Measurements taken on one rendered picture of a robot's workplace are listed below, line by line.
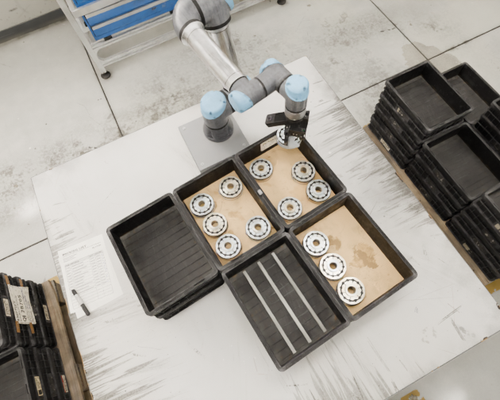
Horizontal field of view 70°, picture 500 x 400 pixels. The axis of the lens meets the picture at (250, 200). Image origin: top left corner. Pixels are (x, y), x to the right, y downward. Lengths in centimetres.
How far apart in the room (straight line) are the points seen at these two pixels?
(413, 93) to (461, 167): 51
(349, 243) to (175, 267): 71
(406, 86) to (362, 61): 84
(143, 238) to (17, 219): 154
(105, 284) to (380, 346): 118
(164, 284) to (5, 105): 248
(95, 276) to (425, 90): 205
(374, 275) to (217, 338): 67
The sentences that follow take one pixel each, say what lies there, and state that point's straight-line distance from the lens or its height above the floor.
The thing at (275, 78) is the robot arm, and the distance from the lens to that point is 123.
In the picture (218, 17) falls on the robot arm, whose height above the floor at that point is 132.
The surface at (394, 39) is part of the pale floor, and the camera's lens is 340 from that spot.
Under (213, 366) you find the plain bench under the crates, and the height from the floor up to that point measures 70.
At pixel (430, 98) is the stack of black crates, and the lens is 241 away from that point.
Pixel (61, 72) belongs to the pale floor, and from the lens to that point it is 356.
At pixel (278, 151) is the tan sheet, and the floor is 83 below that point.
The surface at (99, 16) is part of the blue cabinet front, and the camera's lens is 304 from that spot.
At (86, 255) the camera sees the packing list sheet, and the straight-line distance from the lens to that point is 179.
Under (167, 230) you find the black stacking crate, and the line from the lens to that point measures 155.
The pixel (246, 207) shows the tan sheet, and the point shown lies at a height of 83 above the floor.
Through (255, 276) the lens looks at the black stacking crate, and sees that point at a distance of 143.
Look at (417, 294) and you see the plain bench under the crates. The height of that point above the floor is 70.
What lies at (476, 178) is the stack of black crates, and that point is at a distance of 236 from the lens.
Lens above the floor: 224
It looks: 67 degrees down
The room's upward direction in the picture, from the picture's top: 9 degrees counter-clockwise
